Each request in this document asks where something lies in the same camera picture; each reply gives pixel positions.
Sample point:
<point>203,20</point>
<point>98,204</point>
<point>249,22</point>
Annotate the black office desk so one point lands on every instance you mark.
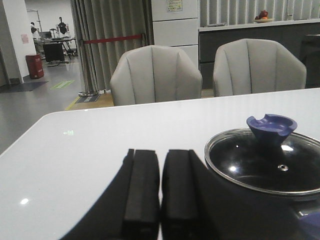
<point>54,50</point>

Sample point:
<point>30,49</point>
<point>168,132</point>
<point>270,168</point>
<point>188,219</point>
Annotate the left grey upholstered chair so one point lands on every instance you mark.
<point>155,73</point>

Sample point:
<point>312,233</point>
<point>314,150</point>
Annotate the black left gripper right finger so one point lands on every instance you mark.
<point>181,215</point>

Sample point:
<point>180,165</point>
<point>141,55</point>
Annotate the glass lid with blue knob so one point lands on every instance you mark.
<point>268,156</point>

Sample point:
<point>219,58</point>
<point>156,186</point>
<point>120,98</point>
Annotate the white drawer cabinet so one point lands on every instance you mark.
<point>175,24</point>

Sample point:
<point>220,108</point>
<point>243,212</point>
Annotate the grey curtain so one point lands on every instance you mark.
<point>104,19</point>

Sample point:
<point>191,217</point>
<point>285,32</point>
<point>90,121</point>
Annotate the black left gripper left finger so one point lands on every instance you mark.
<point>141,217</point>

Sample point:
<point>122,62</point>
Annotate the dark blue saucepan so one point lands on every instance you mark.
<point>308,215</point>

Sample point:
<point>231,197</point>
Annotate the red trash bin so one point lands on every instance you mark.
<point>34,64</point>

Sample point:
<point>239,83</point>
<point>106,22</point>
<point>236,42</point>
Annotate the right grey upholstered chair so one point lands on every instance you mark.
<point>251,66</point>

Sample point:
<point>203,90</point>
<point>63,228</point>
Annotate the fruit plate on counter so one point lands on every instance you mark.
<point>263,17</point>

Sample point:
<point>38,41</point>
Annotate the dark grey counter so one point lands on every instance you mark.
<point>293,37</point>

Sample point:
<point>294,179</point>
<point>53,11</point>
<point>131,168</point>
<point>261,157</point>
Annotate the grey upholstered chair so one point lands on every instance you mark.
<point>155,73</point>
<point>251,66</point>

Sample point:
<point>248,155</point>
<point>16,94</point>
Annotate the red barrier belt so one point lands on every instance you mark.
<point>115,39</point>

